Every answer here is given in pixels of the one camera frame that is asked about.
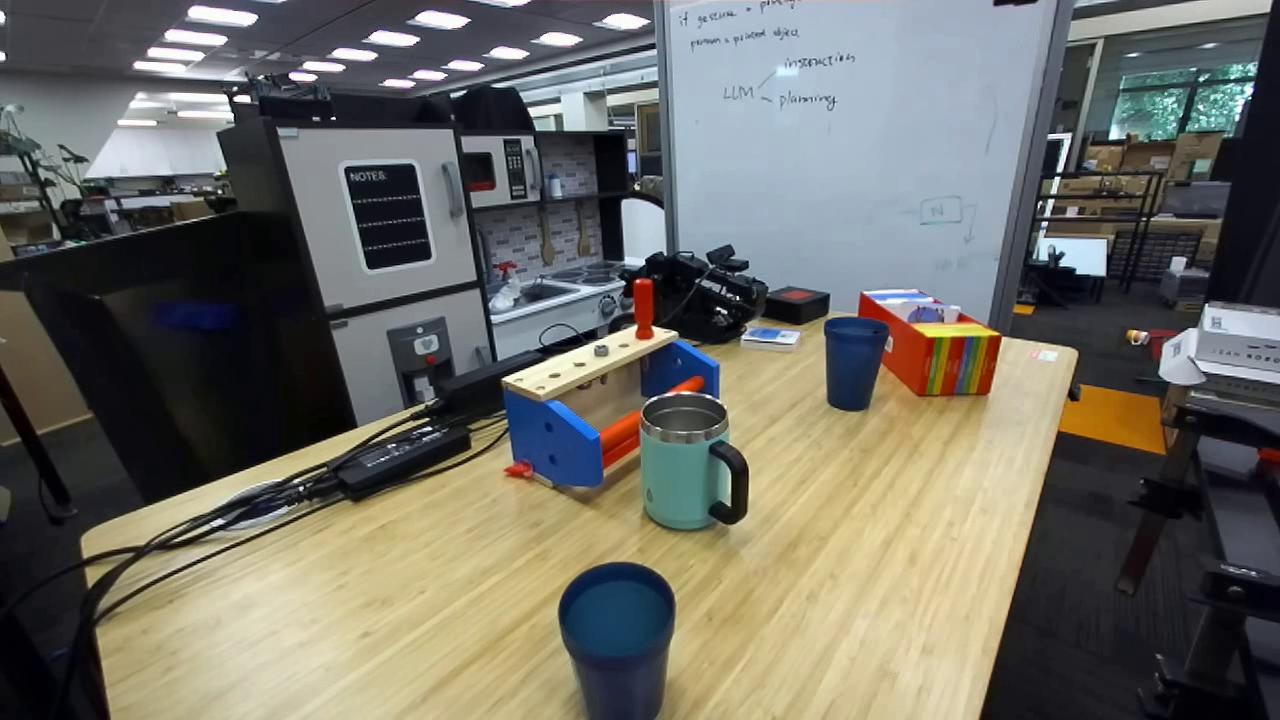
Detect orange peg tool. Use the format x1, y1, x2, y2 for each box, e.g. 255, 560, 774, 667
629, 277, 661, 345

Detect wooden tool box blue ends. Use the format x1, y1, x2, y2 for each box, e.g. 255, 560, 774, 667
500, 322, 725, 497

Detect small black flat box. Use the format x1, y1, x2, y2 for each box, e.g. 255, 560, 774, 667
760, 283, 833, 329

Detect black box device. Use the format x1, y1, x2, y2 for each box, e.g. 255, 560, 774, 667
433, 358, 535, 419

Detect orange rainbow striped box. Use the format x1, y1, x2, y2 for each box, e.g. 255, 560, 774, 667
855, 283, 1003, 401

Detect white box device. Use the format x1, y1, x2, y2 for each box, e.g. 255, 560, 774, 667
1187, 302, 1280, 394

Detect white plastic bin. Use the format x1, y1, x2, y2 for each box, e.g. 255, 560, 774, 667
489, 262, 630, 362

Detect blue white card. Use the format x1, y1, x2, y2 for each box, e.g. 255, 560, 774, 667
739, 326, 807, 351

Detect black shelf unit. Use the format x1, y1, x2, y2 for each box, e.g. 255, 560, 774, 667
456, 129, 630, 293

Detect small dark blue cup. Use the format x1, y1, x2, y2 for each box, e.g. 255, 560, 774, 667
821, 313, 893, 416

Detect black power adapter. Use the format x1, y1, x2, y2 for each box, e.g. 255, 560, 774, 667
331, 416, 475, 499

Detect white lab oven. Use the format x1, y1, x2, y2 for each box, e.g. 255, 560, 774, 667
216, 116, 495, 430

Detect large dark blue cup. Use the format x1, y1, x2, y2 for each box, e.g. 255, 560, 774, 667
556, 560, 679, 720

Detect whiteboard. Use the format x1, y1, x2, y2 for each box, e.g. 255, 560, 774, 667
650, 0, 1076, 332

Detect background storage shelving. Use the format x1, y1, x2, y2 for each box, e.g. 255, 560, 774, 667
1035, 131, 1234, 277

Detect black metal stand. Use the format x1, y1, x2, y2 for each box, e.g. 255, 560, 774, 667
1114, 386, 1280, 720

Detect green potted plant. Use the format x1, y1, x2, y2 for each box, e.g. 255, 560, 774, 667
0, 102, 93, 244

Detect teal mug black handle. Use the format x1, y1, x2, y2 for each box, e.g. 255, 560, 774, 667
634, 394, 750, 538

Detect black cable bundle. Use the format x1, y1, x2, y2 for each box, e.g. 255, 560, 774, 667
74, 409, 510, 633

